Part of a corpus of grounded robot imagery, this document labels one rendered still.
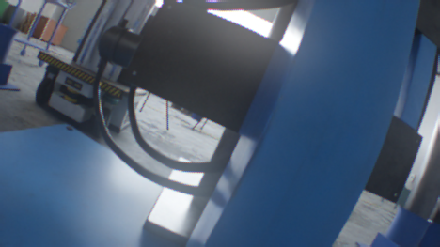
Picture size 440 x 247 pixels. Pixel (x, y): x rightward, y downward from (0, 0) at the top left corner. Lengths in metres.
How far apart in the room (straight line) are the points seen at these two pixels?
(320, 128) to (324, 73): 0.07
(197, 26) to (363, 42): 0.34
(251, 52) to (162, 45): 0.18
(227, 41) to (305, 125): 0.28
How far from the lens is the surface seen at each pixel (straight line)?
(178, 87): 0.57
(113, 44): 0.78
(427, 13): 0.89
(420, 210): 1.86
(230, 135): 0.82
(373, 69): 0.41
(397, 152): 0.74
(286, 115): 0.34
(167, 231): 0.64
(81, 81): 1.59
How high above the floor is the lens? 0.43
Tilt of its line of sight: 2 degrees down
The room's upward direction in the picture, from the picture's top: 25 degrees clockwise
